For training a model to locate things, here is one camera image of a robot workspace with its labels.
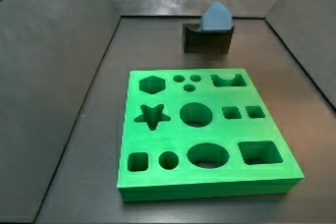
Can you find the black curved fixture stand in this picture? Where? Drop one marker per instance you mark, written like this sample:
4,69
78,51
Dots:
199,42

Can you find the green foam shape-sorter block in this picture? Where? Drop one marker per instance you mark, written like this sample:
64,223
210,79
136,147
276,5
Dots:
200,138

